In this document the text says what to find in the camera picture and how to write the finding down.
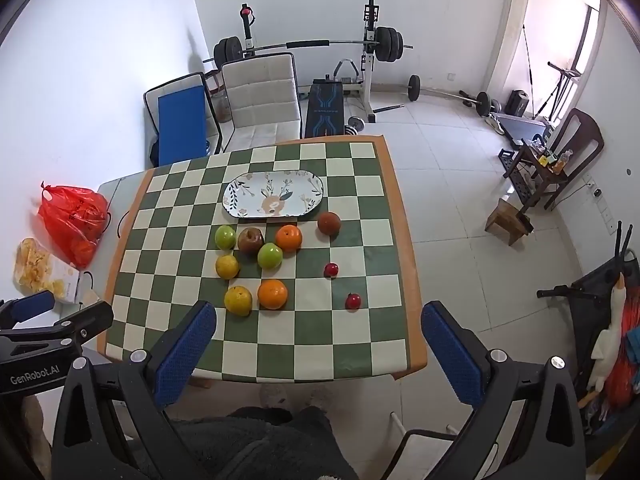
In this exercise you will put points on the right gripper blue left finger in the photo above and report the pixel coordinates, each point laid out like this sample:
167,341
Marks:
153,379

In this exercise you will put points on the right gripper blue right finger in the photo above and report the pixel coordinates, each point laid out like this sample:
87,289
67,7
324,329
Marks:
483,379

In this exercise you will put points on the yellow citrus fruit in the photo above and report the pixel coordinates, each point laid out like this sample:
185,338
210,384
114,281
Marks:
227,267
238,300

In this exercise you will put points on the orange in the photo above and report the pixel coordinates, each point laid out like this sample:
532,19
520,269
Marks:
272,294
289,238

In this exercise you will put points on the small red tomato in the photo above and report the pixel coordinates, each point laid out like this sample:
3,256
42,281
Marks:
331,270
353,301

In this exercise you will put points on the green apple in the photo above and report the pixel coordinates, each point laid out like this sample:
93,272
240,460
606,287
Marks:
225,237
270,256

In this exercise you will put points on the brownish red apple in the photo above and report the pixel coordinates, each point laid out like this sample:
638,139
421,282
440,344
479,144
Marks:
250,240

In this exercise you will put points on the dark red round fruit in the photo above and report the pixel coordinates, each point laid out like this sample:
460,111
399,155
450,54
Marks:
329,223

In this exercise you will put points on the red plastic bag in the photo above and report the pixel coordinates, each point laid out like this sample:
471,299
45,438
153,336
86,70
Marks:
75,219

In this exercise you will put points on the small wooden stool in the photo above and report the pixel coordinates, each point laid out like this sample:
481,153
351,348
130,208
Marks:
510,219

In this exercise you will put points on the green white checkered tablecloth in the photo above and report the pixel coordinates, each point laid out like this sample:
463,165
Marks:
303,249

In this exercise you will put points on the floral oval ceramic plate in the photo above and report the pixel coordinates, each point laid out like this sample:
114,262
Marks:
273,194

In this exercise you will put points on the blue cushioned folding chair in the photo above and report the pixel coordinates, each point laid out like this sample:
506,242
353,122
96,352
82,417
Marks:
183,120

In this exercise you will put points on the dark wooden chair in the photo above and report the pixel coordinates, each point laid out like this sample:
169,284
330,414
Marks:
551,168

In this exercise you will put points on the barbell on floor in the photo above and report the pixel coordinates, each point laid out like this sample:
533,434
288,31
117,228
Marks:
482,102

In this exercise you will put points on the black speaker box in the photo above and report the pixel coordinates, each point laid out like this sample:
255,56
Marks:
517,103

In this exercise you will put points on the black blue sit-up bench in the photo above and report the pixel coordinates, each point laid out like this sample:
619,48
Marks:
325,110

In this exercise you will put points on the white padded chair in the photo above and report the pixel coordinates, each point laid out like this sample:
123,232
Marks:
263,98

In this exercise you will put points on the black tripod stand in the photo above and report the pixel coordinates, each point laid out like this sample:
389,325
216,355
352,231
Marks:
559,94

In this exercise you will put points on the white weight bench rack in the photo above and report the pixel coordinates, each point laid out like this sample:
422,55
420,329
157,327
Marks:
362,84

